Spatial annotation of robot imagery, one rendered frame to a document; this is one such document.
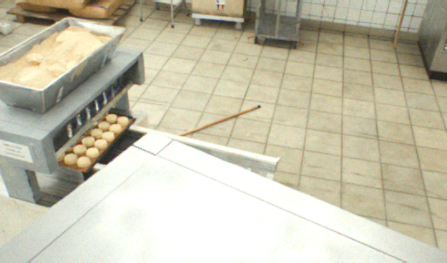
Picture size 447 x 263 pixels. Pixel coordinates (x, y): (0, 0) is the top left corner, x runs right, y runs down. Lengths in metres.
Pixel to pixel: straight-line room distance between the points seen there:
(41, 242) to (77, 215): 0.03
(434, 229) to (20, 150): 2.46
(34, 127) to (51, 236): 1.29
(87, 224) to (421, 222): 2.85
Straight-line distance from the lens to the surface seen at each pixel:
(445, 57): 4.76
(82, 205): 0.40
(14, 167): 1.78
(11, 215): 2.05
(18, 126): 1.69
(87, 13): 5.31
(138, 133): 2.05
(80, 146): 1.96
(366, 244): 0.38
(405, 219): 3.10
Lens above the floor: 2.10
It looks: 36 degrees down
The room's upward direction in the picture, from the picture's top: 5 degrees clockwise
